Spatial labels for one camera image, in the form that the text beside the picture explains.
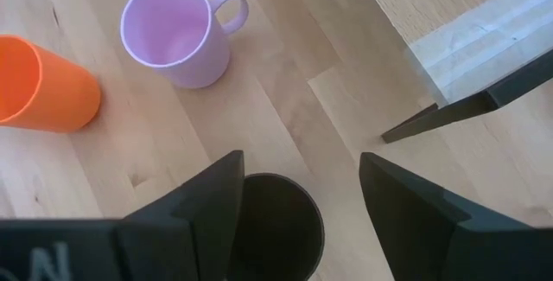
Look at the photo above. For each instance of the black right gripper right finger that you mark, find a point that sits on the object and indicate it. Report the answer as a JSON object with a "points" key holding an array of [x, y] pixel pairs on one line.
{"points": [[432, 238]]}

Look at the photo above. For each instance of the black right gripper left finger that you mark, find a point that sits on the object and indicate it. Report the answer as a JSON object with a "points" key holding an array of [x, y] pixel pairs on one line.
{"points": [[181, 238]]}

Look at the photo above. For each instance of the red plastic tumbler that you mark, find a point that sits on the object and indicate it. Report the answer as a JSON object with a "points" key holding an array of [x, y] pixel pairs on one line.
{"points": [[281, 229]]}

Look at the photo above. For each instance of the orange plastic mug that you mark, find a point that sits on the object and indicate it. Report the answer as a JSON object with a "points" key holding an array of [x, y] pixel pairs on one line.
{"points": [[56, 95]]}

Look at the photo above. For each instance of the pink plastic mug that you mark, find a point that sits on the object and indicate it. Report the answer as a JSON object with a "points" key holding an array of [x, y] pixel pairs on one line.
{"points": [[181, 34]]}

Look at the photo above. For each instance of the wooden shelf with black legs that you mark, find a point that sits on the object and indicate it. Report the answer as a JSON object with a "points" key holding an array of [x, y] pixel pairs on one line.
{"points": [[432, 4]]}

